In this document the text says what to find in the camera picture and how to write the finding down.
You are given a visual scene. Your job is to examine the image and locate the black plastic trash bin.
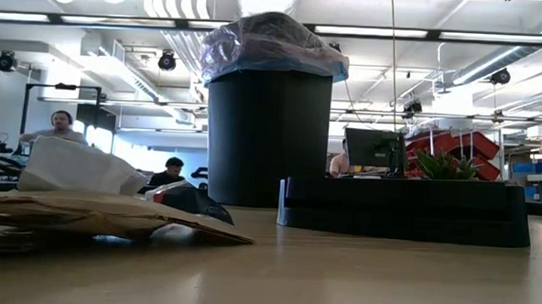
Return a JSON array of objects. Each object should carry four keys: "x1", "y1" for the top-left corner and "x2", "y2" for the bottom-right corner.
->
[{"x1": 202, "y1": 69, "x2": 334, "y2": 212}]

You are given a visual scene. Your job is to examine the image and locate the black metal frame stand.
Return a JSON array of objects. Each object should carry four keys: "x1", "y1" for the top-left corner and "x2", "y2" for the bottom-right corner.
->
[{"x1": 17, "y1": 81, "x2": 105, "y2": 150}]

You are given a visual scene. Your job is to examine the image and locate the blue storage bin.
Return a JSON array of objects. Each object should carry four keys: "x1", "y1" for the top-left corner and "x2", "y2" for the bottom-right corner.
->
[{"x1": 511, "y1": 160, "x2": 542, "y2": 176}]

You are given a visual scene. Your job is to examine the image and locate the red storage bin rack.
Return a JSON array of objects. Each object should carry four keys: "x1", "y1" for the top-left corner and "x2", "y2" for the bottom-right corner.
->
[{"x1": 405, "y1": 128, "x2": 503, "y2": 184}]

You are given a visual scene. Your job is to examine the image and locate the brown paper bag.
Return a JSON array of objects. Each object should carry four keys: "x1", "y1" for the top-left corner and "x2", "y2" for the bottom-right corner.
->
[{"x1": 0, "y1": 188, "x2": 257, "y2": 266}]

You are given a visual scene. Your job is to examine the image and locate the black desktop monitor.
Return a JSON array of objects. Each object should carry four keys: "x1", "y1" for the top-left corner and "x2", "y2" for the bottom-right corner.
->
[{"x1": 342, "y1": 127, "x2": 409, "y2": 179}]

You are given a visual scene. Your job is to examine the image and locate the black round spotlight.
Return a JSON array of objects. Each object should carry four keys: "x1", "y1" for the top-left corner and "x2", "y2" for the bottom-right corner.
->
[
  {"x1": 402, "y1": 100, "x2": 424, "y2": 121},
  {"x1": 488, "y1": 68, "x2": 512, "y2": 86},
  {"x1": 157, "y1": 49, "x2": 179, "y2": 72},
  {"x1": 0, "y1": 50, "x2": 18, "y2": 74}
]

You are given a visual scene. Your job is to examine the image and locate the black red snack bag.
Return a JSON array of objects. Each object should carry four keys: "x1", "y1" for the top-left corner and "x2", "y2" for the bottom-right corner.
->
[{"x1": 144, "y1": 178, "x2": 238, "y2": 226}]

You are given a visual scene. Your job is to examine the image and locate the black trash bin lid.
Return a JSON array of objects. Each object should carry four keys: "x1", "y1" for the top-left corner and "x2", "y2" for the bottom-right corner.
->
[{"x1": 275, "y1": 172, "x2": 535, "y2": 250}]

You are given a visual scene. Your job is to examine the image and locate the small potted succulent plant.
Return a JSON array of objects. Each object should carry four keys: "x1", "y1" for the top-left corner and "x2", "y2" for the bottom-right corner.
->
[{"x1": 414, "y1": 148, "x2": 482, "y2": 183}]

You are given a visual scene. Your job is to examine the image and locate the translucent pink trash bag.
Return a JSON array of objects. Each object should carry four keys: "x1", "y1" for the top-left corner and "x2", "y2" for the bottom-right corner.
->
[{"x1": 198, "y1": 8, "x2": 352, "y2": 92}]

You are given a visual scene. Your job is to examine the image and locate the black light bar frame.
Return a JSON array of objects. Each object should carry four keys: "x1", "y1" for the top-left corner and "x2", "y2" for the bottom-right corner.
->
[{"x1": 0, "y1": 9, "x2": 542, "y2": 49}]

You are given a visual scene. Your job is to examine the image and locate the long clear plastic wrapper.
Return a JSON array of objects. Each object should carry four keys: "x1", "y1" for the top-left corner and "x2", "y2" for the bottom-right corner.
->
[{"x1": 92, "y1": 220, "x2": 196, "y2": 249}]

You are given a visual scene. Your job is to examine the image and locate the person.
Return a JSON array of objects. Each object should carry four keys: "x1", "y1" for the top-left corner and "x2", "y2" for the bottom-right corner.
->
[
  {"x1": 147, "y1": 155, "x2": 188, "y2": 190},
  {"x1": 17, "y1": 107, "x2": 91, "y2": 147},
  {"x1": 328, "y1": 138, "x2": 358, "y2": 179}
]

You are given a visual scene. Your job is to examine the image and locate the dark rectangular panel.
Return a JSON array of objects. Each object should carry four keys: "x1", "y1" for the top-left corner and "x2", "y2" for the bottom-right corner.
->
[{"x1": 75, "y1": 103, "x2": 118, "y2": 136}]

